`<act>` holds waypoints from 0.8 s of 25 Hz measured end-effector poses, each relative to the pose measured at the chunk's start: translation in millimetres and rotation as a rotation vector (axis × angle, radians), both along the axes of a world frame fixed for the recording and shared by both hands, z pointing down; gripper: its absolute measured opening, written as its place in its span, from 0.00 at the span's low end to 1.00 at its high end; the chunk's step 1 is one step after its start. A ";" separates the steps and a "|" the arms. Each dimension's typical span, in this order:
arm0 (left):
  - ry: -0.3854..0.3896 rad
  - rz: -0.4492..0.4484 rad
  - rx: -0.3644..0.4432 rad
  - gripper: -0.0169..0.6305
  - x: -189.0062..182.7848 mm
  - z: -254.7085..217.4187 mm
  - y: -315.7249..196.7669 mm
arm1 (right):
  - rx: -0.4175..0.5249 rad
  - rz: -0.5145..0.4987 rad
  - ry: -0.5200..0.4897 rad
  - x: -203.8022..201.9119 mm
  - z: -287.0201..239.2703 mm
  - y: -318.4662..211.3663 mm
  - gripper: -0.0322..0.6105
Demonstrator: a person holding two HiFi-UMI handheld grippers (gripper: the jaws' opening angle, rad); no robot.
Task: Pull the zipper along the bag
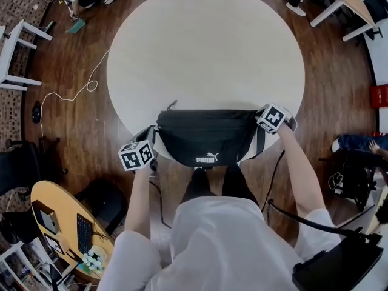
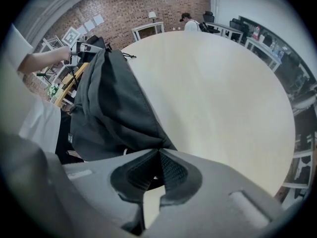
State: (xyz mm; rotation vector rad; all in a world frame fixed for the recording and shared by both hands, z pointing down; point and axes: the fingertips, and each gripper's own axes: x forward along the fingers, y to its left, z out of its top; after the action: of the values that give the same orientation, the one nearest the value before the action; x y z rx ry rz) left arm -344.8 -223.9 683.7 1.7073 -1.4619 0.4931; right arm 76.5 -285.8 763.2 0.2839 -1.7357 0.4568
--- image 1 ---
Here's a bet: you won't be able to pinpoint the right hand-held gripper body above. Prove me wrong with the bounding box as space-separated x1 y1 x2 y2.
256 102 298 135

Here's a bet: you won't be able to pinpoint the red box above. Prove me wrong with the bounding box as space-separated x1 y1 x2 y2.
369 84 388 109

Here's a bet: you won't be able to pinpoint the black keyboard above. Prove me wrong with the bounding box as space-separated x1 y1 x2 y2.
76 213 93 255

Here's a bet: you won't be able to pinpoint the person's right forearm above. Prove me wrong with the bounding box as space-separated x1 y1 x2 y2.
277 125 327 224

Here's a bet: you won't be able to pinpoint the green flat box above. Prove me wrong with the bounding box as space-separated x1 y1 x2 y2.
65 18 87 35

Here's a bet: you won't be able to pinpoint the black bag on chair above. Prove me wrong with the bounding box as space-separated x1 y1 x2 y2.
319 149 380 212

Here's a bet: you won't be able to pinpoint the round wooden table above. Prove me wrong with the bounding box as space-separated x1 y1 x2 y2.
30 180 115 281

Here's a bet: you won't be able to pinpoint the person's white shirt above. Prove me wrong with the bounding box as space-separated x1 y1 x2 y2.
96 195 345 291

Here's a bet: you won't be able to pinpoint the round white table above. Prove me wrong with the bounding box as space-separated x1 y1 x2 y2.
106 0 306 164

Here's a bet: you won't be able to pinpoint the black office chair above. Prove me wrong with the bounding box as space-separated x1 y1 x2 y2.
0 140 61 197

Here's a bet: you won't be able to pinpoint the white flower bouquet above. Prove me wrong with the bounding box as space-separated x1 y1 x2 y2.
81 251 104 275

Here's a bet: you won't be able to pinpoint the black floor socket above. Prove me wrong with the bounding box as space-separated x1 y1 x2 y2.
31 101 42 124

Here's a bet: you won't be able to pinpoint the white floor cable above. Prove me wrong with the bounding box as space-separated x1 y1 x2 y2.
39 49 111 139

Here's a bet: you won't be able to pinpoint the black white printed card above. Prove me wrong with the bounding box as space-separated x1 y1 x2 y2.
44 233 65 255

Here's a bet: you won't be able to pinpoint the black Puma waist bag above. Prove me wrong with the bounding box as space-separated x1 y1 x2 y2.
156 99 266 168

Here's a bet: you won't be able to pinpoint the black chest-mounted device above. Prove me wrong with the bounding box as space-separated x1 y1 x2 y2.
292 233 384 291

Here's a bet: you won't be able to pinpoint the wooden desk with white legs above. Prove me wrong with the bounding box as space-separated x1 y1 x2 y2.
310 0 383 42

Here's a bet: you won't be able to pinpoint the black device cable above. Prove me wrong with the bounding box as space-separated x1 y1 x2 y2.
267 199 364 236

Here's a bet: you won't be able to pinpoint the white storage shelf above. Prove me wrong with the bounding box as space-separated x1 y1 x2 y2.
0 238 76 291

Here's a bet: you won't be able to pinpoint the person's black trousers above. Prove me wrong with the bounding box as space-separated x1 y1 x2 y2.
181 163 262 212

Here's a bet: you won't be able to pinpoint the small white side table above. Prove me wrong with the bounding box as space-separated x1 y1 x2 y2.
0 19 53 92

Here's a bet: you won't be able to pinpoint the person's left forearm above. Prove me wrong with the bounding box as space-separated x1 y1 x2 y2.
124 164 152 239

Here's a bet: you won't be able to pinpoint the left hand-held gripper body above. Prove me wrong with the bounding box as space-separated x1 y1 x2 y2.
118 124 159 172

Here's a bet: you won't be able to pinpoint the grey open laptop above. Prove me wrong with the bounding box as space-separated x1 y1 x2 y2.
31 200 61 235

